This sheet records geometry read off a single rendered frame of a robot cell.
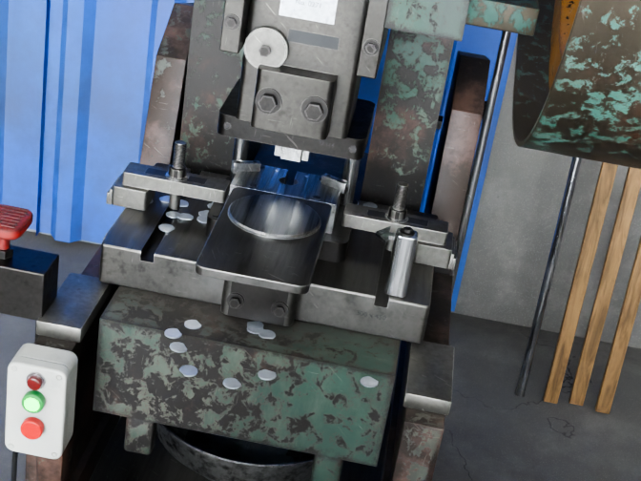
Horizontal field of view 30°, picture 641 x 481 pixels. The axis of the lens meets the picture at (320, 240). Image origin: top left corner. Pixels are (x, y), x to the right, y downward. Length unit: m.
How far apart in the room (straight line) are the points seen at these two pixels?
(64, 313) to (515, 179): 1.57
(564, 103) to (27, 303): 0.72
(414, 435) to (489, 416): 1.19
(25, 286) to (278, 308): 0.33
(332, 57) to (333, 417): 0.47
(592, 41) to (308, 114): 0.44
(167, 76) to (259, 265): 0.58
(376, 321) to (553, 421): 1.20
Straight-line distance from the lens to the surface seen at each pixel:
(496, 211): 2.95
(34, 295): 1.57
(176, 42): 1.97
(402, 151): 1.85
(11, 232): 1.54
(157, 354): 1.59
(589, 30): 1.23
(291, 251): 1.50
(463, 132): 1.92
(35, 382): 1.51
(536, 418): 2.75
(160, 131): 1.96
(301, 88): 1.53
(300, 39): 1.54
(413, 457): 1.54
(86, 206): 3.08
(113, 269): 1.65
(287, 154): 1.66
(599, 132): 1.36
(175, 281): 1.63
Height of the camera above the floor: 1.46
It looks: 26 degrees down
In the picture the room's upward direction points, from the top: 9 degrees clockwise
